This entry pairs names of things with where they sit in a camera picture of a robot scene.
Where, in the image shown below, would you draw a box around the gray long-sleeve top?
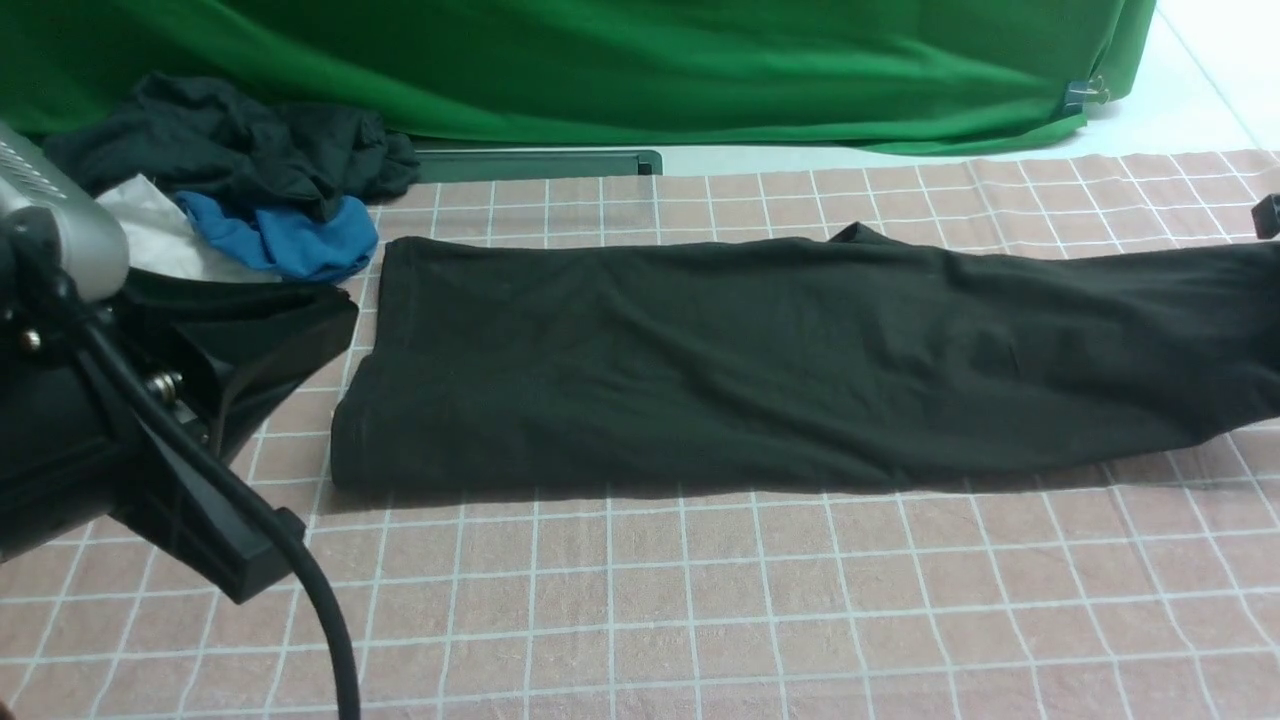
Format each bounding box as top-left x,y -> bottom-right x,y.
330,224 -> 1279,496

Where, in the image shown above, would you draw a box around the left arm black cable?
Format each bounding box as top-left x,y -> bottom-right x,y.
60,300 -> 364,720

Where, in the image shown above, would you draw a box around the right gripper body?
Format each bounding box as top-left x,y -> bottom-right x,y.
1251,193 -> 1280,240

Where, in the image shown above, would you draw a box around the blue crumpled garment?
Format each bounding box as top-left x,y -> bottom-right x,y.
174,191 -> 378,284

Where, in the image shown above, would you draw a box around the green backdrop cloth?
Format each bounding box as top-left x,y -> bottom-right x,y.
1,1 -> 1156,156

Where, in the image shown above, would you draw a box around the dark gray crumpled garment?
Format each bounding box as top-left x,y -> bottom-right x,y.
44,73 -> 419,222

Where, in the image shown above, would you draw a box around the white crumpled garment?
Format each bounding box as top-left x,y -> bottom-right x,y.
96,176 -> 282,283

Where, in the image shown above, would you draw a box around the dark green rail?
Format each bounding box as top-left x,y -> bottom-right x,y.
416,149 -> 663,184

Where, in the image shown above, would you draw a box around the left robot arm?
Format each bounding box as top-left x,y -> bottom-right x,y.
1,126 -> 358,603

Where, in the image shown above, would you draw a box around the pink checkered table cloth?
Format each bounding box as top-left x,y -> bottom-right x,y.
0,150 -> 1280,720

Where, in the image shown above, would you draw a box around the metal binder clip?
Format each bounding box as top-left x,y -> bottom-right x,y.
1059,76 -> 1111,117

